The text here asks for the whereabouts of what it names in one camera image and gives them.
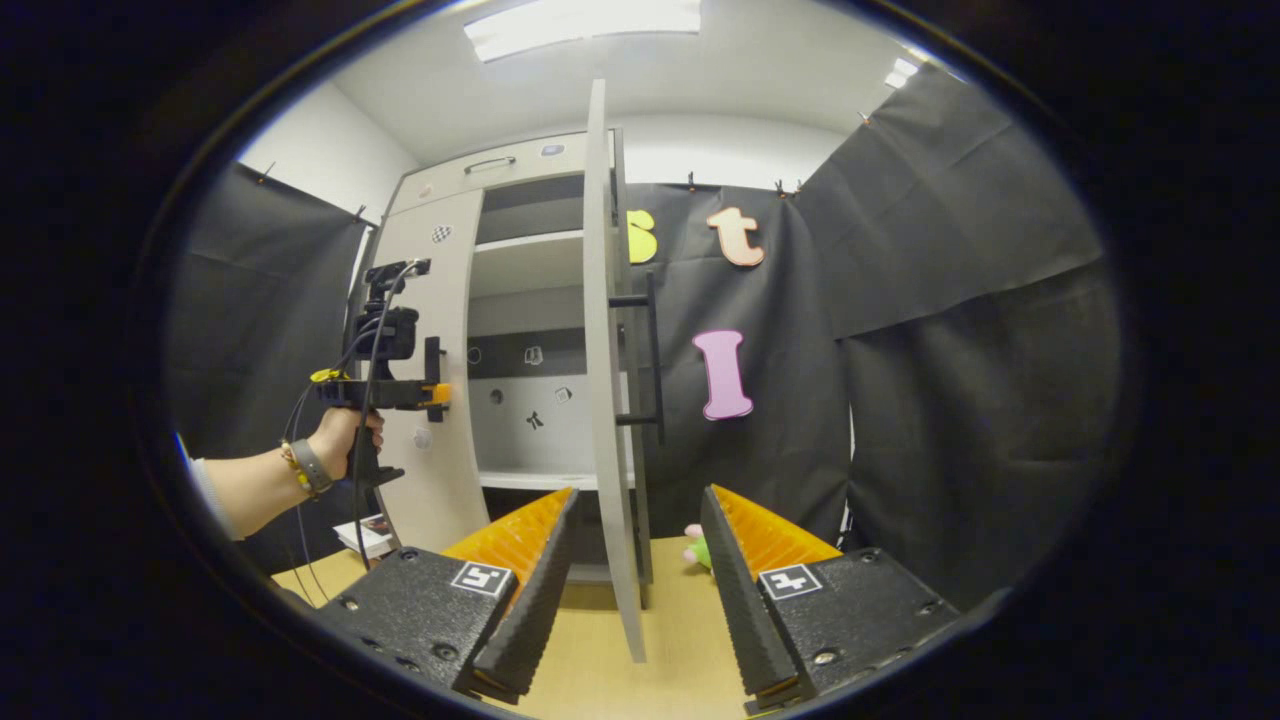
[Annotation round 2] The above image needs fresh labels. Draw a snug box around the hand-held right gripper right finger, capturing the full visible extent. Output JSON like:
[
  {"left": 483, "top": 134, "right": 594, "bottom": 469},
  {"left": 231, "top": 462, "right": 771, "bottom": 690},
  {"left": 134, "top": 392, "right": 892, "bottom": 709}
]
[{"left": 700, "top": 484, "right": 963, "bottom": 713}]

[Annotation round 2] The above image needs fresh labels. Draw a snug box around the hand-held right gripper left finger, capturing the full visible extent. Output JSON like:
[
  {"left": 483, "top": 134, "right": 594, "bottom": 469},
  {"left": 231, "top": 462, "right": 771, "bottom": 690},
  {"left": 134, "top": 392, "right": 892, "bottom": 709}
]
[{"left": 318, "top": 487, "right": 581, "bottom": 706}]

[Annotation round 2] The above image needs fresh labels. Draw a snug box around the beige shoe cabinet door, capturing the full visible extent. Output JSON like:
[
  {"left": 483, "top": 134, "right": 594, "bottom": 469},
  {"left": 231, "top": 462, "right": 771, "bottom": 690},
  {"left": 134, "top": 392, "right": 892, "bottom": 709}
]
[
  {"left": 375, "top": 188, "right": 491, "bottom": 556},
  {"left": 583, "top": 80, "right": 667, "bottom": 664}
]

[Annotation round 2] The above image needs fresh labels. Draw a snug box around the beige double-door shoe cabinet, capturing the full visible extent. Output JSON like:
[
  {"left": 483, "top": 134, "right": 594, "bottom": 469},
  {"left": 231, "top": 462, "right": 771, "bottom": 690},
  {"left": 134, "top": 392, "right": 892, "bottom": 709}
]
[{"left": 345, "top": 128, "right": 653, "bottom": 586}]

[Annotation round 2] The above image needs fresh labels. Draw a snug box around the grey wrist band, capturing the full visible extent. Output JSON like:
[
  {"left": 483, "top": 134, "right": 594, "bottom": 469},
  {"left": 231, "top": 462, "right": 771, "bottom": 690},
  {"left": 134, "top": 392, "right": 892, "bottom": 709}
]
[{"left": 280, "top": 438, "right": 336, "bottom": 498}]

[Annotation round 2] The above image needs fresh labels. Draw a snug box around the white book with portrait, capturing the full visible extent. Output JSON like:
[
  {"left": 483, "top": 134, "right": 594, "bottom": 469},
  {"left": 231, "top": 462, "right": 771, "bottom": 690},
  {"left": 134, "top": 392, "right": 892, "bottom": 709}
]
[{"left": 335, "top": 514, "right": 399, "bottom": 559}]

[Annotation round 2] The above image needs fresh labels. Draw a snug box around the black backdrop cloth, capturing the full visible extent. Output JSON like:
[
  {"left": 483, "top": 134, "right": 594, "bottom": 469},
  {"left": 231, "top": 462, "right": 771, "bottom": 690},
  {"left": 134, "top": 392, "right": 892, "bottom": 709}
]
[{"left": 165, "top": 62, "right": 1126, "bottom": 613}]

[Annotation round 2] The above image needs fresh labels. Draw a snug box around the large ceiling light panel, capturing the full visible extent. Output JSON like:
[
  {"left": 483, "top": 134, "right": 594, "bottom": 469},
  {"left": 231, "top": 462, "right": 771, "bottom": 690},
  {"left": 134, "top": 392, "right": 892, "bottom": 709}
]
[{"left": 463, "top": 0, "right": 703, "bottom": 63}]

